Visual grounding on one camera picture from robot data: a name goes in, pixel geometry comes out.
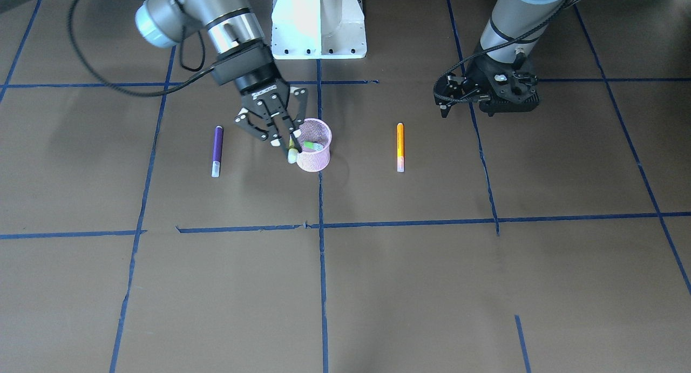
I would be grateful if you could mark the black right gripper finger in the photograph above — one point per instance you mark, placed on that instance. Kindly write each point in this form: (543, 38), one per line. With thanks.
(257, 117)
(293, 114)

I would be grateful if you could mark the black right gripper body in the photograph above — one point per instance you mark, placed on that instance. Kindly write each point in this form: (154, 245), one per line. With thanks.
(258, 77)

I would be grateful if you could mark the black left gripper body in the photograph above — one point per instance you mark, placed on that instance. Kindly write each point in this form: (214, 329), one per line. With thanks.
(452, 89)

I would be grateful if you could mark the yellow highlighter pen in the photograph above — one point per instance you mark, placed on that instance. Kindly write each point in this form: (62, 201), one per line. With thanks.
(292, 152)

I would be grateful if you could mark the green highlighter pen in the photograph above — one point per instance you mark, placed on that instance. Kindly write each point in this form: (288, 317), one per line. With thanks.
(313, 146)

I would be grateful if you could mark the orange highlighter pen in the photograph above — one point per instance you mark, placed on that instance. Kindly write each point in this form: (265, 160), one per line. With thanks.
(400, 147)

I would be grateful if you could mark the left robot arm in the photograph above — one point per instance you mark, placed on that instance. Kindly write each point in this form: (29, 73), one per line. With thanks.
(516, 26)

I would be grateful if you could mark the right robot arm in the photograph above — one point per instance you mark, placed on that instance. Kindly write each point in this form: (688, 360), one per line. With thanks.
(230, 25)

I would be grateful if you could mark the pink mesh pen holder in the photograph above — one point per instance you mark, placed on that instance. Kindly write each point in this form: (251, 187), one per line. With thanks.
(314, 139)

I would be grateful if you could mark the purple highlighter pen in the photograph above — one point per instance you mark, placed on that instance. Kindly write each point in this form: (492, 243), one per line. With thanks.
(217, 151)

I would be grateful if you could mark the white camera pole with base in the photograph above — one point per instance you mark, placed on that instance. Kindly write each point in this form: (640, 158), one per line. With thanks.
(318, 29)

